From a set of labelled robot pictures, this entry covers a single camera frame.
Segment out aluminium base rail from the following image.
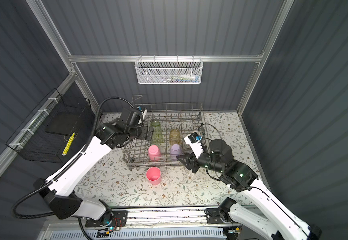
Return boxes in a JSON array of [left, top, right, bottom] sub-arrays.
[[112, 206, 239, 228]]

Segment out white vented cover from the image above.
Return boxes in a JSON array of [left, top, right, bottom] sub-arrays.
[[49, 227, 232, 240]]

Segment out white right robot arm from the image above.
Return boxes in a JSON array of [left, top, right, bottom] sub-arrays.
[[177, 133, 322, 240]]

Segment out white mesh wall basket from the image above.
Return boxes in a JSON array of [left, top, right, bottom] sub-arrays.
[[135, 58, 204, 85]]

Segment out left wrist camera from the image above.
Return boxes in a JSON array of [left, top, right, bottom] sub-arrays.
[[136, 106, 148, 120]]

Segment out yellow transparent cup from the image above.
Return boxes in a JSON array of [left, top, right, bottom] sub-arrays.
[[169, 129, 182, 146]]

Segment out lilac cup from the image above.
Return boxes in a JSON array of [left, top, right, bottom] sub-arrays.
[[170, 144, 184, 161]]

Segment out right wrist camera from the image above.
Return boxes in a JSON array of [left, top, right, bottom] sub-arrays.
[[184, 132, 204, 159]]

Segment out black wire wall basket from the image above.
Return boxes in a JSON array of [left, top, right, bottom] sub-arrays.
[[6, 92, 95, 164]]

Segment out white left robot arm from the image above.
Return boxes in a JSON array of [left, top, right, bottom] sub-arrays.
[[11, 101, 154, 225]]

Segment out green transparent cup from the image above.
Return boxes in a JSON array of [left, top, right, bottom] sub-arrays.
[[151, 121, 164, 145]]

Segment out tubes in white basket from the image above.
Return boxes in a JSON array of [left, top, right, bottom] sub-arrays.
[[161, 74, 201, 84]]

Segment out grey wire dish rack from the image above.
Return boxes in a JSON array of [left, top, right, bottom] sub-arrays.
[[122, 96, 211, 170]]

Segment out pink cup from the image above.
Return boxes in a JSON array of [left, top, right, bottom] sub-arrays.
[[148, 145, 162, 162], [146, 167, 162, 186]]

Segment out yellow brush in basket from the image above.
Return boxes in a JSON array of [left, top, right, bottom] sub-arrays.
[[62, 133, 76, 156]]

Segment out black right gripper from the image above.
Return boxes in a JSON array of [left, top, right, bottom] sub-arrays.
[[175, 145, 222, 174]]

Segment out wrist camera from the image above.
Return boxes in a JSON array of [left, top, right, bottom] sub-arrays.
[[184, 132, 204, 159], [136, 106, 148, 120]]

